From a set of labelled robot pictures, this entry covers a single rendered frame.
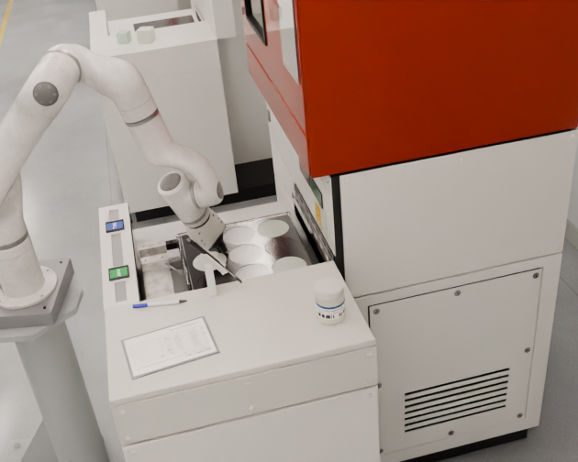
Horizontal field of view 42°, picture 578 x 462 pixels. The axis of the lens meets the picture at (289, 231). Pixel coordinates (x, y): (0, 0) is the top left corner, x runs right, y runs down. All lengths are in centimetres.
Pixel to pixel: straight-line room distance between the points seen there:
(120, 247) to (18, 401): 124
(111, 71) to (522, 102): 103
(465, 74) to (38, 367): 150
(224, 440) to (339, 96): 87
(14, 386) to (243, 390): 178
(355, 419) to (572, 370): 143
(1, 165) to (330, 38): 89
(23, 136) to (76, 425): 104
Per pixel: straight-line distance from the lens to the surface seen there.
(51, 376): 244
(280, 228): 230
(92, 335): 351
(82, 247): 415
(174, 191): 197
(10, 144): 200
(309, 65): 176
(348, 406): 188
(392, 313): 220
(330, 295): 175
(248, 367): 172
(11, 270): 223
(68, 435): 262
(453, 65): 190
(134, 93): 187
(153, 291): 215
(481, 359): 247
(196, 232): 209
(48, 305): 224
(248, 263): 216
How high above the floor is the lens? 213
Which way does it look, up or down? 32 degrees down
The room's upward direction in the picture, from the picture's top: 6 degrees counter-clockwise
